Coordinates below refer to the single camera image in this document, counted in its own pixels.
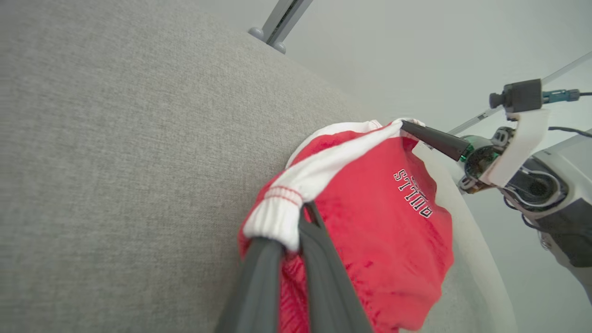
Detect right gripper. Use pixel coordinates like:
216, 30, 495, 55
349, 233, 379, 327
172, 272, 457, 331
400, 120, 517, 194

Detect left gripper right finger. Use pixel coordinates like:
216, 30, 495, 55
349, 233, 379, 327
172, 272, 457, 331
298, 201, 373, 333

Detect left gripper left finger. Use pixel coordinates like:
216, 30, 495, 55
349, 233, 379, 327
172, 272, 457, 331
215, 238, 284, 333

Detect red basketball shorts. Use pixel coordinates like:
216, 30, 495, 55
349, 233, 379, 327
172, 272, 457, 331
237, 118, 455, 333

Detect grey fabric sofa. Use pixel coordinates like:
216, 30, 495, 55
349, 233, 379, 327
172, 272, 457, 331
0, 0, 518, 333

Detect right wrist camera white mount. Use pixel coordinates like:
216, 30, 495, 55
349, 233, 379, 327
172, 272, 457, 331
479, 79, 552, 188

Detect teal right camera connector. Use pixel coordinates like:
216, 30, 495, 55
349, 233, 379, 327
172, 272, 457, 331
542, 89, 581, 104

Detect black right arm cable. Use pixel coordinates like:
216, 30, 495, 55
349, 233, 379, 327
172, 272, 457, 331
548, 125, 592, 139

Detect grey partition post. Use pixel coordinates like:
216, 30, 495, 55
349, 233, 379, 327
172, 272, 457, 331
261, 0, 315, 47

